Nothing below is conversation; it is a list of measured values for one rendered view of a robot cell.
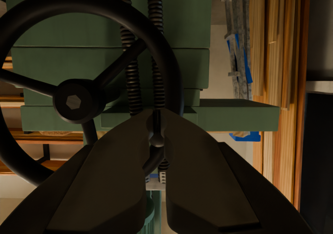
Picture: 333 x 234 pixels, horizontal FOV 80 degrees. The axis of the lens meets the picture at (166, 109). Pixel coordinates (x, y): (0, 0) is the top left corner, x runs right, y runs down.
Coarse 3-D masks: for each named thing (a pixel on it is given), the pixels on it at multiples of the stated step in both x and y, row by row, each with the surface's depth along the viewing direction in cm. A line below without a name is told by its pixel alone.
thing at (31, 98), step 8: (24, 88) 45; (120, 88) 46; (24, 96) 45; (32, 96) 45; (40, 96) 45; (48, 96) 45; (120, 96) 46; (144, 96) 46; (152, 96) 46; (184, 96) 46; (192, 96) 46; (32, 104) 45; (40, 104) 46; (48, 104) 46; (112, 104) 46; (120, 104) 46; (144, 104) 46; (152, 104) 46; (184, 104) 46; (192, 104) 46
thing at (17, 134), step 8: (8, 64) 249; (0, 96) 266; (8, 96) 267; (16, 96) 268; (0, 104) 259; (8, 104) 258; (16, 104) 248; (24, 104) 248; (8, 128) 298; (16, 128) 298; (16, 136) 264; (24, 136) 264; (32, 136) 264; (40, 136) 265; (48, 136) 265; (56, 136) 265; (64, 136) 265; (72, 136) 266; (80, 136) 266; (48, 144) 311; (48, 152) 312; (0, 160) 306; (40, 160) 294; (48, 160) 307; (56, 160) 307; (0, 168) 278; (8, 168) 279; (48, 168) 279; (56, 168) 280
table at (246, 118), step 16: (32, 112) 46; (48, 112) 46; (112, 112) 37; (128, 112) 37; (192, 112) 37; (208, 112) 47; (224, 112) 47; (240, 112) 47; (256, 112) 47; (272, 112) 47; (32, 128) 46; (48, 128) 46; (64, 128) 46; (80, 128) 46; (96, 128) 47; (208, 128) 47; (224, 128) 47; (240, 128) 47; (256, 128) 47; (272, 128) 47
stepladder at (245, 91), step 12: (228, 0) 128; (228, 12) 129; (228, 24) 130; (240, 24) 114; (228, 36) 124; (240, 36) 115; (228, 48) 136; (240, 48) 116; (240, 60) 117; (228, 72) 135; (240, 72) 120; (240, 84) 122; (240, 96) 125; (252, 132) 124
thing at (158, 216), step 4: (156, 192) 86; (160, 192) 86; (156, 196) 86; (160, 196) 86; (156, 200) 87; (160, 200) 87; (156, 204) 87; (160, 204) 87; (156, 208) 87; (160, 208) 87; (156, 212) 87; (160, 212) 88; (156, 216) 88; (160, 216) 88; (156, 220) 88; (160, 220) 88; (156, 224) 88; (160, 224) 88; (156, 228) 88; (160, 228) 89; (156, 232) 89; (160, 232) 89
